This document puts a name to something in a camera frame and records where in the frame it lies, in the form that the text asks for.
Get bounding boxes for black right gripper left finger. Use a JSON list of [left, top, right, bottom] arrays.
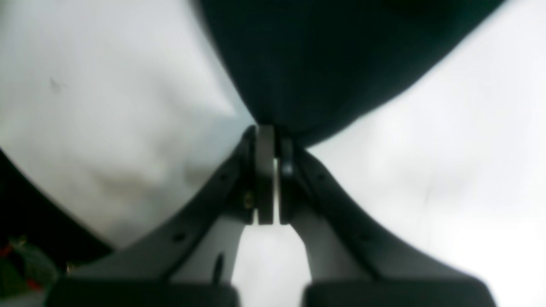
[[45, 126, 276, 307]]

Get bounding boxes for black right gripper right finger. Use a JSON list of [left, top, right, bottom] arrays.
[[277, 136, 495, 307]]

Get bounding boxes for black printed T-shirt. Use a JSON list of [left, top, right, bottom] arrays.
[[196, 0, 503, 146]]

